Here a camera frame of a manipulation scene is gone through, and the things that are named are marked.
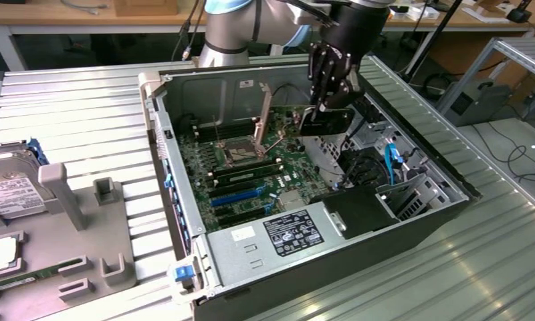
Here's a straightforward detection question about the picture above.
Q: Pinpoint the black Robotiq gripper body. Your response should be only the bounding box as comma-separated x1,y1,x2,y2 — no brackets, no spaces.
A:
318,2,390,74

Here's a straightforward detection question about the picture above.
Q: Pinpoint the graphics card with black fan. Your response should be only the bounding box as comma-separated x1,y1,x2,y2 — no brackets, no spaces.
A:
253,82,356,153

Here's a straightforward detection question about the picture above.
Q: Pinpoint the white box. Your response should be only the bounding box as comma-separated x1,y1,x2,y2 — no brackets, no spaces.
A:
404,7,440,19

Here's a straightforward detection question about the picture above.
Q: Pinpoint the black tripod pole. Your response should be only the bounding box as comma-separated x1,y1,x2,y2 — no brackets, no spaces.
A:
400,0,464,81

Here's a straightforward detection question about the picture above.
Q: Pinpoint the silver metal drive cage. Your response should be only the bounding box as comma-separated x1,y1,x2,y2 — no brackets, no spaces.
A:
302,96,384,168

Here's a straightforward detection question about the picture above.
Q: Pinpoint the green motherboard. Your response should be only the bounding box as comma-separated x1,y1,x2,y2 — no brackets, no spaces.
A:
177,123,334,233

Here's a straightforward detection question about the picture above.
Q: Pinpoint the black RAM slot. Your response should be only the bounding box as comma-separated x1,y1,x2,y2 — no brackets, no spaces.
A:
194,126,256,140
192,120,256,132

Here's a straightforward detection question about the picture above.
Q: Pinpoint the thin metal locking lever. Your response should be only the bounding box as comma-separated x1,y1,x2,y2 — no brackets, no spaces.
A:
210,114,221,150

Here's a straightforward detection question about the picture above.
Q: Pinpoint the wooden block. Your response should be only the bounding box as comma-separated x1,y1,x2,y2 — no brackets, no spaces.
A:
461,0,512,23

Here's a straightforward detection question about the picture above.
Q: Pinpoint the CPU socket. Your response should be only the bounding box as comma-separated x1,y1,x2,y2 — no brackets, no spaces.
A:
220,136,261,167

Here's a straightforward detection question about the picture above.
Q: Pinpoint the grey equipment box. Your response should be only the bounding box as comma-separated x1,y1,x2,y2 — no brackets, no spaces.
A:
448,82,525,126

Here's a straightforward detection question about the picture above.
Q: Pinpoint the small silver heatsink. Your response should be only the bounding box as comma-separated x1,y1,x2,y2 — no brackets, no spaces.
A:
278,192,306,210

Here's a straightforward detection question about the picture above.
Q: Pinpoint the black plastic shroud box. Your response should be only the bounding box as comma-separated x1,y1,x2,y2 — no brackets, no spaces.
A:
309,185,400,240

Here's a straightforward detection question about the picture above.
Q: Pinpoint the metal disk bay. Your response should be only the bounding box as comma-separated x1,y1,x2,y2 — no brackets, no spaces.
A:
373,173,459,223

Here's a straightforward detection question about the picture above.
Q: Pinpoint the black desk device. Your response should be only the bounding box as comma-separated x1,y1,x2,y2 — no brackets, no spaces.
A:
505,0,533,23

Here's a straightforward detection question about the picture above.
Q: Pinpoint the long black expansion slot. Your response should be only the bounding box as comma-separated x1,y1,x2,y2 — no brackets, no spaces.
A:
208,185,257,199

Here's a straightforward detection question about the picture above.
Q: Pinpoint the blue expansion slot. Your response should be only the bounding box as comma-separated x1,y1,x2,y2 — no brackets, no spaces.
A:
210,192,268,207

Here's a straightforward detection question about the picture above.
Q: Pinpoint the short black expansion slot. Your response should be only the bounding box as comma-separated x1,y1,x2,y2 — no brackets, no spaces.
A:
213,205,268,218
216,212,268,228

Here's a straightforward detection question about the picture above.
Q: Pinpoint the open black PC case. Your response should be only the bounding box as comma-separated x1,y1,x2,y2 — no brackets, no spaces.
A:
135,59,481,321

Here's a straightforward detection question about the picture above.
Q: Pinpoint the silver power supply unit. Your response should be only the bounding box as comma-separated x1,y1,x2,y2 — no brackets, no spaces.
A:
204,203,346,288

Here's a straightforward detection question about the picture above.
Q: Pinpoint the grey parts rack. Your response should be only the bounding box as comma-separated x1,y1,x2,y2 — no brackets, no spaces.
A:
0,163,138,321

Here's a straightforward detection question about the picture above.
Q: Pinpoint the green RAM stick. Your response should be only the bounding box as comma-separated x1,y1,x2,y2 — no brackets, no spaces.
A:
0,263,78,292

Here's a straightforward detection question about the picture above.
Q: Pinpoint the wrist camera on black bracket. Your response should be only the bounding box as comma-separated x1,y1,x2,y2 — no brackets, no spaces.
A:
288,0,342,28

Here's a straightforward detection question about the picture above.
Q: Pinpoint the black looped wire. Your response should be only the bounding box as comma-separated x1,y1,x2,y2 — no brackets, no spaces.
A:
272,83,312,103

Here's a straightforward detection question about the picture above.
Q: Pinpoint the blue SATA wire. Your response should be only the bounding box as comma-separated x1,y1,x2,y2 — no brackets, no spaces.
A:
382,142,404,187

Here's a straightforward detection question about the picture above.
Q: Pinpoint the thin cable with silver connector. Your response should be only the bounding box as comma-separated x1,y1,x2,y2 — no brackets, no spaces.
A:
171,0,205,63

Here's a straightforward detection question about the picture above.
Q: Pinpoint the aluminium profile frame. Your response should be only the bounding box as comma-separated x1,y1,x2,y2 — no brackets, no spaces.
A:
433,36,535,118

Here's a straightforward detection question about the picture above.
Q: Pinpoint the grey coiled cable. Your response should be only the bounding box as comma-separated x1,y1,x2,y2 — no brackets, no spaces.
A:
59,0,111,15

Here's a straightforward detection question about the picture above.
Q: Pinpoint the wooden desk with white frame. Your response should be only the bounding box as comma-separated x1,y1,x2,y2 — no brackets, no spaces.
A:
0,0,535,71

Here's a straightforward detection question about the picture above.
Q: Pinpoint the hard disk with blue rail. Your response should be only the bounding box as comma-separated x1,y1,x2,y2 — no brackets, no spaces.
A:
0,138,57,220

